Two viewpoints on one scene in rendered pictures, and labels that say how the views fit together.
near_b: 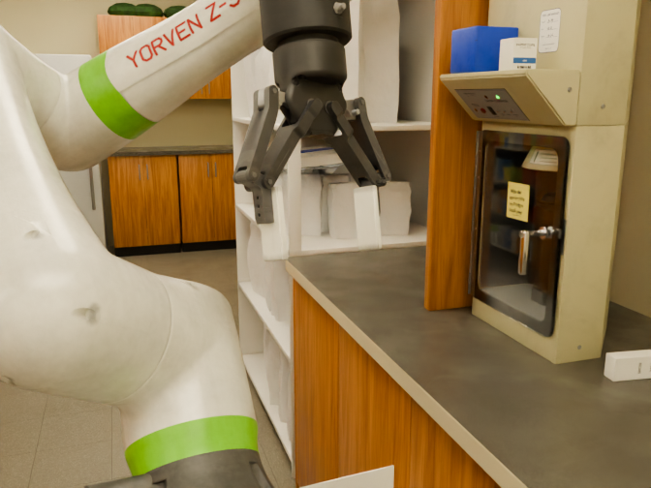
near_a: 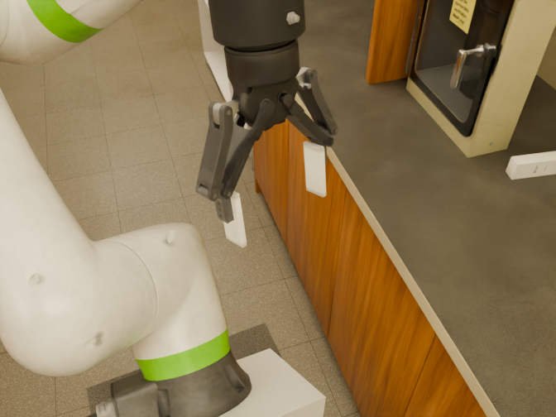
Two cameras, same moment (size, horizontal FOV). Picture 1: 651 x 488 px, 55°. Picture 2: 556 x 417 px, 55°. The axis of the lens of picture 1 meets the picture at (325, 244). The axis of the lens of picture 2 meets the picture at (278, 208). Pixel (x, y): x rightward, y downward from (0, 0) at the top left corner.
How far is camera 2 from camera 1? 36 cm
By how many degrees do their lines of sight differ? 32
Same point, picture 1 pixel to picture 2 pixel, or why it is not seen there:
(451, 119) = not seen: outside the picture
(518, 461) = (422, 270)
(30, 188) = (20, 216)
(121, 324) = (120, 330)
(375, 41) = not seen: outside the picture
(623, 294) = (544, 64)
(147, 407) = (146, 342)
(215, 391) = (195, 327)
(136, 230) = not seen: outside the picture
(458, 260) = (400, 40)
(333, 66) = (285, 75)
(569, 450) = (462, 259)
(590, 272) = (514, 87)
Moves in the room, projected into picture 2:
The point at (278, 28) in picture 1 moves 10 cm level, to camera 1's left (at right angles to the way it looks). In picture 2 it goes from (229, 42) to (122, 42)
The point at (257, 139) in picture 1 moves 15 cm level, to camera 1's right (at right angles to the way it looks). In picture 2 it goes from (215, 163) to (364, 163)
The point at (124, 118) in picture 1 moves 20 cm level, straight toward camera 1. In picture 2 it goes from (79, 32) to (88, 118)
